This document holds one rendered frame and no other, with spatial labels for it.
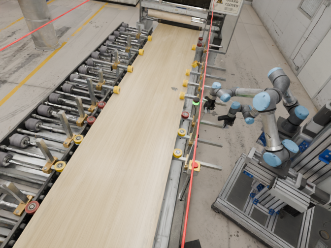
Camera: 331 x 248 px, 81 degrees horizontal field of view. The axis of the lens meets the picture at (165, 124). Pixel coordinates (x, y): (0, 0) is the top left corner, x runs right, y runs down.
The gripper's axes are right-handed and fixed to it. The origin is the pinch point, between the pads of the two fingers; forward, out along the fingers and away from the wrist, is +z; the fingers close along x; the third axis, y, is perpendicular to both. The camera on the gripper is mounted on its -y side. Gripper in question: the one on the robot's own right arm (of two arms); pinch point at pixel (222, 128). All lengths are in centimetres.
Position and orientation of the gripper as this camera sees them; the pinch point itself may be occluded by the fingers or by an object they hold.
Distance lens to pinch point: 217.0
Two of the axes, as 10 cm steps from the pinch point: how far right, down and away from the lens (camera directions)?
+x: 2.1, -7.0, 6.8
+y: 9.7, 2.2, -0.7
